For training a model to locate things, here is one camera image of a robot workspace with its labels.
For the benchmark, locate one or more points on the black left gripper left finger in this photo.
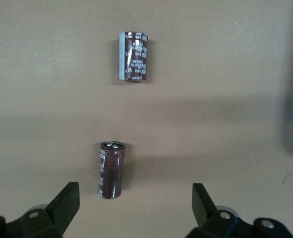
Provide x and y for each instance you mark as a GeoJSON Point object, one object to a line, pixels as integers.
{"type": "Point", "coordinates": [62, 205]}

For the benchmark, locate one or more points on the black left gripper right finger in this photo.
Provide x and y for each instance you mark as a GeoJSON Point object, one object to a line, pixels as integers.
{"type": "Point", "coordinates": [203, 205]}

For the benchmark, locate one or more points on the black terminal block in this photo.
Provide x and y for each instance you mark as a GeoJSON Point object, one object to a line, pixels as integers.
{"type": "Point", "coordinates": [136, 57]}
{"type": "Point", "coordinates": [110, 171]}

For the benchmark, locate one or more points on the brown table mat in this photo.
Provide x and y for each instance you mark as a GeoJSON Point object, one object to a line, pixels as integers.
{"type": "Point", "coordinates": [210, 74]}

